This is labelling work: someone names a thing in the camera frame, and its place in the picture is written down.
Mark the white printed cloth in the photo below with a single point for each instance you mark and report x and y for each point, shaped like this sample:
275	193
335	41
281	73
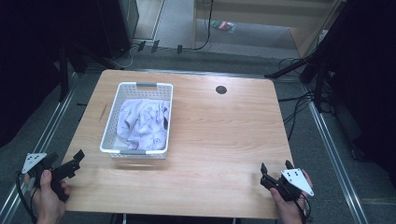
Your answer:
143	124

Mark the metal floor rail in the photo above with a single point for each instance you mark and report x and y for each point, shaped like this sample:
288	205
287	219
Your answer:
333	155
46	137

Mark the white plastic basket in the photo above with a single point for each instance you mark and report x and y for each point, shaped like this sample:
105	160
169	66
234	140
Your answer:
113	124

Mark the person's left hand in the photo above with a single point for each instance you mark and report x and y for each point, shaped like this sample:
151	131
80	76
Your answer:
46	202

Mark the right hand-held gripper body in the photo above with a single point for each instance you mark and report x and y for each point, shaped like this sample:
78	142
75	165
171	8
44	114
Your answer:
294	180

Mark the black stand post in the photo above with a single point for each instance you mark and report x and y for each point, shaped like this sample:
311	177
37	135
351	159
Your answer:
63	77

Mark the person's right hand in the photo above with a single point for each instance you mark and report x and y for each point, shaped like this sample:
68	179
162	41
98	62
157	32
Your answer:
291	213

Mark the colourful packet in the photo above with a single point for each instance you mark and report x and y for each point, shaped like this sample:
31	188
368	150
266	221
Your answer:
223	26

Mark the black metal stand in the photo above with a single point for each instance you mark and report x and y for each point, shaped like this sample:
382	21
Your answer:
319	71

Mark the black plug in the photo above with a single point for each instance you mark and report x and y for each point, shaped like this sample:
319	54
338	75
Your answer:
141	46
179	49
155	46

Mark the black round table grommet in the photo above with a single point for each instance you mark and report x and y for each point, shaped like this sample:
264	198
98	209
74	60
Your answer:
221	90

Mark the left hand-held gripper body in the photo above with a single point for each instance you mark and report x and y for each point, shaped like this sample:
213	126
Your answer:
46	161

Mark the black cabinet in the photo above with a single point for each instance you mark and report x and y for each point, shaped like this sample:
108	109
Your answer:
116	28

